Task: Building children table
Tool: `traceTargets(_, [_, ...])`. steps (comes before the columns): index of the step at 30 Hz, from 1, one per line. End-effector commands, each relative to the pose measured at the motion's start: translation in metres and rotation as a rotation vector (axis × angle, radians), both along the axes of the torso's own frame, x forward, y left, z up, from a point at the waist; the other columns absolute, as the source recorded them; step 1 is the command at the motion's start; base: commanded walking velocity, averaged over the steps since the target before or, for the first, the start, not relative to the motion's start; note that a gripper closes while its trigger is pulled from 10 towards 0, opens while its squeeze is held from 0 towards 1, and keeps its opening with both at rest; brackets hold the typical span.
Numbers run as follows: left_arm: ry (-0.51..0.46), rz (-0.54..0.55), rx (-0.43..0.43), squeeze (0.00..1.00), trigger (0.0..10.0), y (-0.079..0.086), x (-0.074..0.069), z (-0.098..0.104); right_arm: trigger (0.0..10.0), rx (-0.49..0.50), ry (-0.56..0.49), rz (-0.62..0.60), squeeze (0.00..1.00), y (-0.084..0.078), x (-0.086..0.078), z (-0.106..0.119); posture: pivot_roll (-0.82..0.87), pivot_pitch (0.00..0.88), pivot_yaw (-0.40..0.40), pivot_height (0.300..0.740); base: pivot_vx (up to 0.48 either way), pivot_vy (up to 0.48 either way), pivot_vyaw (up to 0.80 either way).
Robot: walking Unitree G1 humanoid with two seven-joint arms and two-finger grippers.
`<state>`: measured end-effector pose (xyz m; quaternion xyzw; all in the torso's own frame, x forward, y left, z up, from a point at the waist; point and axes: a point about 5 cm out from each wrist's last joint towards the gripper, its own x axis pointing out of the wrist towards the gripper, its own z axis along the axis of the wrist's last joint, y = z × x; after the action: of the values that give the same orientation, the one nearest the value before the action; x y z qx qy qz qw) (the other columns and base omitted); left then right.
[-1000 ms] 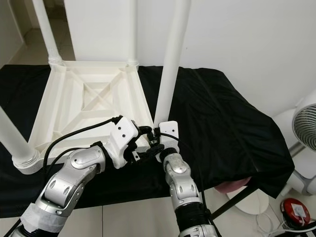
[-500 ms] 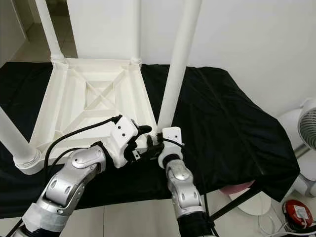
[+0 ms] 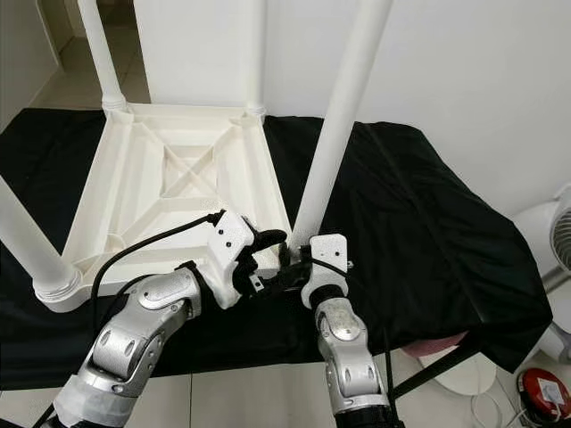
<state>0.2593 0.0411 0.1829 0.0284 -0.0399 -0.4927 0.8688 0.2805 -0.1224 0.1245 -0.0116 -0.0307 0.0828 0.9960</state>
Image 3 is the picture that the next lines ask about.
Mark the black table leg bar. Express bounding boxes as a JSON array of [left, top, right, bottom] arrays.
[[388, 343, 483, 402]]

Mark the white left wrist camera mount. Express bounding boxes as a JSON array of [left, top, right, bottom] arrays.
[[203, 210, 256, 309]]

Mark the red round floor object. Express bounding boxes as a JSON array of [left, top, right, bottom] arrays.
[[517, 367, 571, 414]]

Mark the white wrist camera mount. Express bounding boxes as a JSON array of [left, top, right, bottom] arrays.
[[302, 234, 351, 309], [203, 210, 256, 309]]

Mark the black table cloth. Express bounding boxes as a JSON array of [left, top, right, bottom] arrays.
[[0, 109, 552, 375]]

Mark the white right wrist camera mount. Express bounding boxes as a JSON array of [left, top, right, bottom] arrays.
[[302, 234, 351, 309]]

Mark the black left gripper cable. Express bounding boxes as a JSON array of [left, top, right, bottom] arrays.
[[94, 275, 157, 326]]

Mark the white round stand base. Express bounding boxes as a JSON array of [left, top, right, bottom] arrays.
[[437, 357, 498, 399]]

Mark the pink stool seat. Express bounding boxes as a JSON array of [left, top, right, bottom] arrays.
[[401, 332, 470, 359]]

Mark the white floor cable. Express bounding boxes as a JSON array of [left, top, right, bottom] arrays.
[[473, 397, 525, 428]]

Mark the white plastic table top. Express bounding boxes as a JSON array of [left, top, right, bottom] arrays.
[[36, 103, 297, 313]]

